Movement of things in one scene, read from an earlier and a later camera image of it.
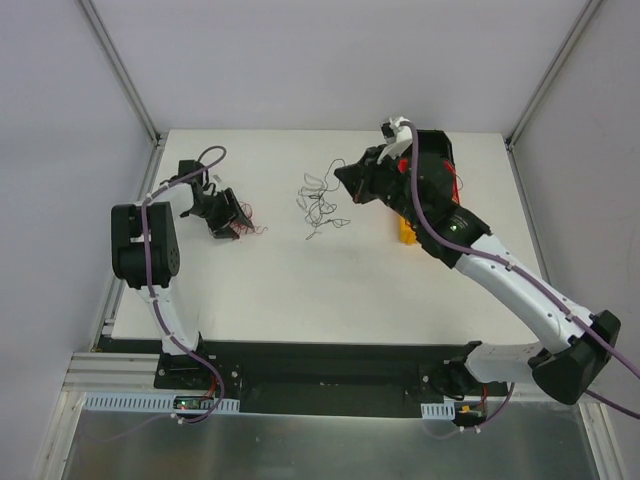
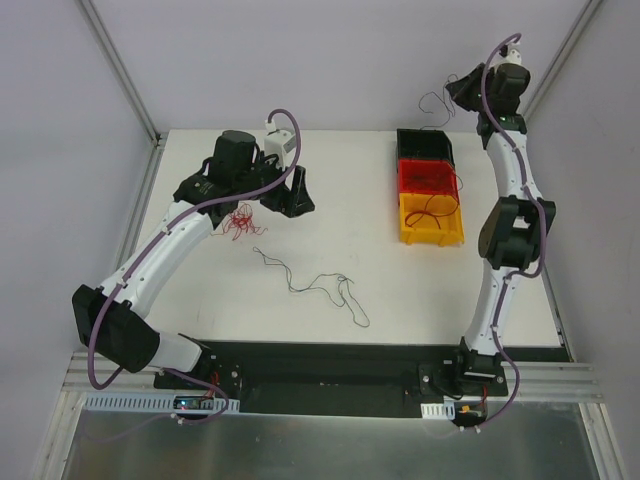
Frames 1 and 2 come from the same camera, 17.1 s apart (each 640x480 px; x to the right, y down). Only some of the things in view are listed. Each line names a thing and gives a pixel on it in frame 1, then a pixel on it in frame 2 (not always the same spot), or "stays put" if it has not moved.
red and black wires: (239, 229) stays put
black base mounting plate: (331, 375) stays put
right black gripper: (375, 171) → (470, 91)
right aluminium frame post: (547, 78) stays put
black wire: (311, 197) → (336, 285)
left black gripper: (223, 212) → (279, 193)
